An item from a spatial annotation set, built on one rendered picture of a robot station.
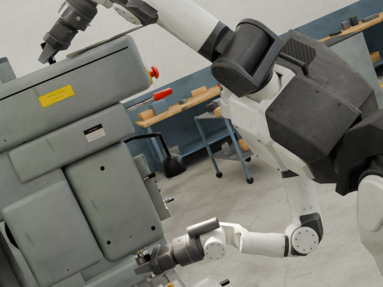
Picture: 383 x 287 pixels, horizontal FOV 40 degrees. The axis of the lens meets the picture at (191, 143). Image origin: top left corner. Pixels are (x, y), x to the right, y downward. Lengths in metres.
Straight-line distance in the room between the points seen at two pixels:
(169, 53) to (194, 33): 7.06
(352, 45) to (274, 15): 2.96
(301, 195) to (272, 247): 0.18
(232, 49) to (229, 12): 7.39
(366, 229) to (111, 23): 7.15
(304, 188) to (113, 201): 0.55
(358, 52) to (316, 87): 4.92
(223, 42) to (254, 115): 0.19
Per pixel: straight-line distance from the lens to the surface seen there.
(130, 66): 1.42
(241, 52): 1.20
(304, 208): 1.57
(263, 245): 1.57
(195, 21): 1.20
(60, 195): 1.44
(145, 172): 1.56
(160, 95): 1.46
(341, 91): 1.26
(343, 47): 6.07
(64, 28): 1.48
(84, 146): 1.43
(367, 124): 1.13
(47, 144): 1.42
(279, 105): 1.25
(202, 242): 1.56
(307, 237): 1.56
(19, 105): 1.41
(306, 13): 9.14
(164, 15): 1.20
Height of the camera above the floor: 1.83
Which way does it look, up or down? 11 degrees down
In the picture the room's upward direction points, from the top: 23 degrees counter-clockwise
